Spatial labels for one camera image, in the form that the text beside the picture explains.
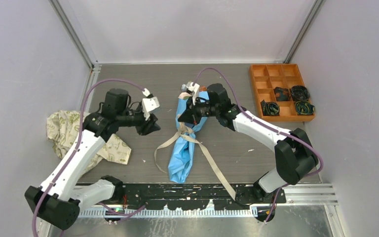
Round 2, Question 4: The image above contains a cream patterned cloth bag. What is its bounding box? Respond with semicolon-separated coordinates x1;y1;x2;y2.
46;111;132;168

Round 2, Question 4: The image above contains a purple cable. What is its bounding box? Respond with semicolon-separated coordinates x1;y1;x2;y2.
193;68;324;224
31;78;148;237

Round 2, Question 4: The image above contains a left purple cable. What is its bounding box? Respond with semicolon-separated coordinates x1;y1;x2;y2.
31;78;148;237

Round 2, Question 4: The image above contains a black ribbon roll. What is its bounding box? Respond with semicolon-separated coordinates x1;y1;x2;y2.
290;85;310;101

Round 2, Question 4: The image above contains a dark ribbon roll yellow pattern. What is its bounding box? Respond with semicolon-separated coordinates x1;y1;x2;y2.
294;101;315;116

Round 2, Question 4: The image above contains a dark ribbon roll orange pattern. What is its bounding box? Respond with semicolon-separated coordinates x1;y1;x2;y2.
273;87;290;101

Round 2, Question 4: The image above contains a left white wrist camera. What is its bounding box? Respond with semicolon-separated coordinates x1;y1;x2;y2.
141;88;160;120

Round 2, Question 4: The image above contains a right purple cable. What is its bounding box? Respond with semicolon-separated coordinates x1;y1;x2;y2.
193;68;324;224

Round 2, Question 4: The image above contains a blue wrapping paper sheet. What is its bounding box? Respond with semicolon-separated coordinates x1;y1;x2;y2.
168;91;209;183

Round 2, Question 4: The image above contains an aluminium front rail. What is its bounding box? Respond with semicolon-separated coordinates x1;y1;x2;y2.
78;183;338;221

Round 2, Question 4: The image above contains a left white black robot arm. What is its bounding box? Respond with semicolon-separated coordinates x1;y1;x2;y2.
25;89;160;231

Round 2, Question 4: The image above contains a beige tote bag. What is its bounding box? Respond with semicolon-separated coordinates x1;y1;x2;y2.
153;122;236;200

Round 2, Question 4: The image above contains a dark ribbon roll green pattern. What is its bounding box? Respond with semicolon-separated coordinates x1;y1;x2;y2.
260;100;280;116

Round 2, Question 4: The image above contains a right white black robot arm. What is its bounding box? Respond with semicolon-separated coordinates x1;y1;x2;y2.
177;81;320;203

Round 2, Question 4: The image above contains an orange compartment tray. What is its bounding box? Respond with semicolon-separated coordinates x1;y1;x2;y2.
249;64;315;122

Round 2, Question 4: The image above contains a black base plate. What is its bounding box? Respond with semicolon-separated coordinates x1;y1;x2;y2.
92;183;287;211

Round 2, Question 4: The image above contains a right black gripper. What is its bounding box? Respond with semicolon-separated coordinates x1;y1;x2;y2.
178;95;219;126

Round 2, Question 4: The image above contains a small green circuit board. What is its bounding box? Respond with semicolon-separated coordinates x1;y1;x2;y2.
105;208;127;216

